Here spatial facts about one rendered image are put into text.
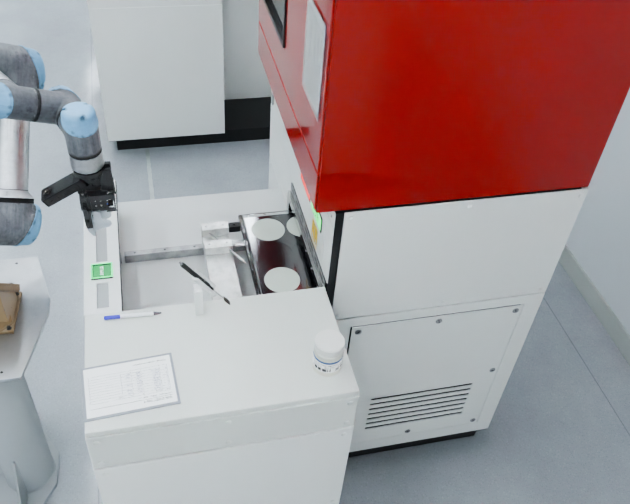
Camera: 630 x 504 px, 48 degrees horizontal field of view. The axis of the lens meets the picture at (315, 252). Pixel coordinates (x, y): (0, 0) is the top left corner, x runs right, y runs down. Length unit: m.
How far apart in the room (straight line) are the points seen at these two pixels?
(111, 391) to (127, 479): 0.24
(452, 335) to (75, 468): 1.40
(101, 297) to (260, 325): 0.42
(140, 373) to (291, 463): 0.46
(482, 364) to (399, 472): 0.55
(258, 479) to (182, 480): 0.20
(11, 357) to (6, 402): 0.32
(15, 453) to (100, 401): 0.87
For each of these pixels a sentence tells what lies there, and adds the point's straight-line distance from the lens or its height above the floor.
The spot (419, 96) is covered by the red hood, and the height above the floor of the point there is 1.53.
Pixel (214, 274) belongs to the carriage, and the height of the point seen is 0.88.
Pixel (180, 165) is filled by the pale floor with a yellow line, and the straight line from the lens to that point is 3.93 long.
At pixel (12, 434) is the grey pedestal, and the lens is 2.45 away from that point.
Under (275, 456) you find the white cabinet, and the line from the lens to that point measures 1.85.
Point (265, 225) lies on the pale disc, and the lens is 2.17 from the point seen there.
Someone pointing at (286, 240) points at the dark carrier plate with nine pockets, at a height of 0.90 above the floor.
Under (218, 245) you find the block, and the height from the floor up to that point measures 0.91.
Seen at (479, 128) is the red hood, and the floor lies 1.44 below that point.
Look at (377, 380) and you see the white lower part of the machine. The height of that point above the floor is 0.50.
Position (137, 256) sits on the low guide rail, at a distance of 2.18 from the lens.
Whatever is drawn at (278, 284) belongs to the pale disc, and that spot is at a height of 0.90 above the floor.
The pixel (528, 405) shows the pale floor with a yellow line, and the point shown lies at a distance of 3.03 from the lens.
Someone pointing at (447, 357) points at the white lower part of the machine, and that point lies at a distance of 2.33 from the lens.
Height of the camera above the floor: 2.33
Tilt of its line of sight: 43 degrees down
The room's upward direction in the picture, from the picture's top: 5 degrees clockwise
